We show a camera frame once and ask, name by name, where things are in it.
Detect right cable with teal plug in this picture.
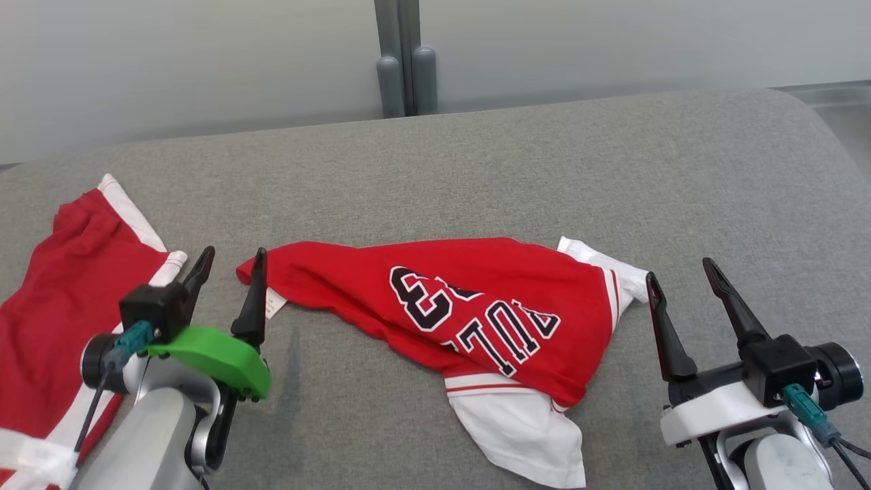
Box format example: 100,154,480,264
783,385,871,490

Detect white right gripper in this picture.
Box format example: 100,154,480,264
646,257,864,446

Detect red jersey with number print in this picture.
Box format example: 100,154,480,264
236,236,651,489

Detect left cable with teal plug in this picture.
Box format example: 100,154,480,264
73,321,156,453

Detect cable with teal plug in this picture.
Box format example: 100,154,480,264
783,385,871,490
73,321,156,453

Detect grey fabric sofa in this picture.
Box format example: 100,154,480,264
0,87,871,490

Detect grey partition post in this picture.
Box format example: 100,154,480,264
374,0,438,118

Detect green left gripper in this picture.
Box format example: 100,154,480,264
80,246,271,402

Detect red shorts with white stripe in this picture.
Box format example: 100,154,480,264
0,174,188,490

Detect grey round post foot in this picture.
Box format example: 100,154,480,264
377,56,406,118
412,46,438,116

